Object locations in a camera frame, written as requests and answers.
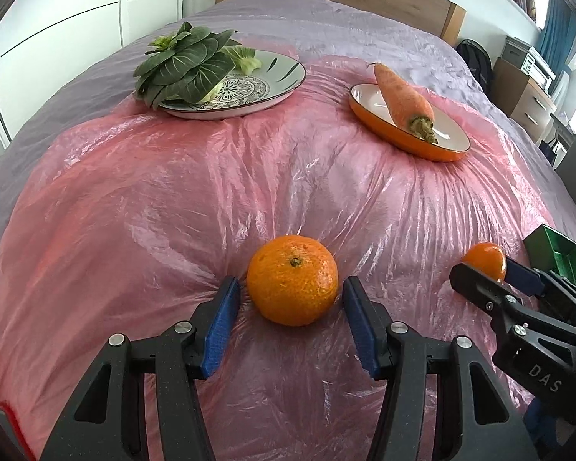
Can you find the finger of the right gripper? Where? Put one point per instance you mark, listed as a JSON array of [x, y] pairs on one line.
[[504, 302], [556, 295]]

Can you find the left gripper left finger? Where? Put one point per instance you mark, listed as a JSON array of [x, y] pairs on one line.
[[104, 418]]

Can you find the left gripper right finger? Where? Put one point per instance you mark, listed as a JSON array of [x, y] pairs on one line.
[[475, 417]]

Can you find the green metal tray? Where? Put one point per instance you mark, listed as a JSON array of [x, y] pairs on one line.
[[549, 249]]

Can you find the large orange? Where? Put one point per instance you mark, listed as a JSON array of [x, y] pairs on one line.
[[293, 280]]

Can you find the pink plastic sheet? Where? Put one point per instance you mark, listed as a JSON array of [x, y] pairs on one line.
[[131, 220]]

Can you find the orange rimmed white dish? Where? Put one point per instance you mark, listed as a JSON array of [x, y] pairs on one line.
[[368, 105]]

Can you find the wooden drawer cabinet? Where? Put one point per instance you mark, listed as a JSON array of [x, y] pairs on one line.
[[521, 99]]

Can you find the orange carrot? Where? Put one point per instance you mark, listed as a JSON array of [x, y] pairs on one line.
[[408, 109]]

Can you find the black backpack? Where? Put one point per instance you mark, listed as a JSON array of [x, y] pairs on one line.
[[478, 63]]

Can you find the grey printer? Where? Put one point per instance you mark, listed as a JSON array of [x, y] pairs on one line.
[[527, 59]]

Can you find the teal curtain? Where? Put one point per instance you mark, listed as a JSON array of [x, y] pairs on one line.
[[557, 35]]

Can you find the green leafy bok choy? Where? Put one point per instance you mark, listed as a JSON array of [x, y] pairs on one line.
[[192, 66]]

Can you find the patterned grey plate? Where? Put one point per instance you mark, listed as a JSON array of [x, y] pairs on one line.
[[277, 78]]

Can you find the purple bed cover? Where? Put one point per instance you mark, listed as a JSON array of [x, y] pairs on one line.
[[310, 29]]

